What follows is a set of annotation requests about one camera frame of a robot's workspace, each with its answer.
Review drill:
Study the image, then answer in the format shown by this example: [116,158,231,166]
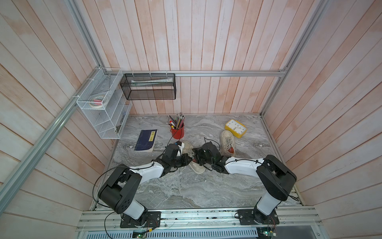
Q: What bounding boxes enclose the pens and pencils bunch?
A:
[168,113,185,129]

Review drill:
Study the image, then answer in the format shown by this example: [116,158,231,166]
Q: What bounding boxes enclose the tape roll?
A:
[88,95,108,109]

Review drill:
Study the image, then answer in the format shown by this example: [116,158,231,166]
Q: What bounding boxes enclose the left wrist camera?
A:
[175,141,184,156]

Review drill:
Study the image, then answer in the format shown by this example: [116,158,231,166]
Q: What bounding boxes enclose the beige sneaker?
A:
[182,141,206,174]
[220,130,235,156]

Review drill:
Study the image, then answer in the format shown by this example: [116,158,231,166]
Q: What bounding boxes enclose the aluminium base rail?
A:
[76,206,323,232]

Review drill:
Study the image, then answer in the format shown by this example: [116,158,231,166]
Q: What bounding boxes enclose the dark blue book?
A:
[134,129,158,152]

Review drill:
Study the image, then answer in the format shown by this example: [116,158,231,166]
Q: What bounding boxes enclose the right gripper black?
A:
[191,146,215,167]

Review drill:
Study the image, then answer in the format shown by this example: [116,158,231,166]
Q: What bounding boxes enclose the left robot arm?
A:
[97,141,193,227]

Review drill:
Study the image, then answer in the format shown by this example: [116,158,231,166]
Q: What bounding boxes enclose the red pen cup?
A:
[170,123,185,139]

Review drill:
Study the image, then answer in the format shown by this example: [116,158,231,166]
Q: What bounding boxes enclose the white wire wall shelf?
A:
[77,68,132,139]

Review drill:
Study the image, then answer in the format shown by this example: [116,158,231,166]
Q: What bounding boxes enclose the yellow alarm clock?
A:
[224,119,247,138]

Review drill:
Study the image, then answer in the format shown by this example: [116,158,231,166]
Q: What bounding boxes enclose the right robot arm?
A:
[193,142,297,226]

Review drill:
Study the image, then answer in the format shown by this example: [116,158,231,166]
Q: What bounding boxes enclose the black mesh wall basket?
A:
[120,73,177,101]

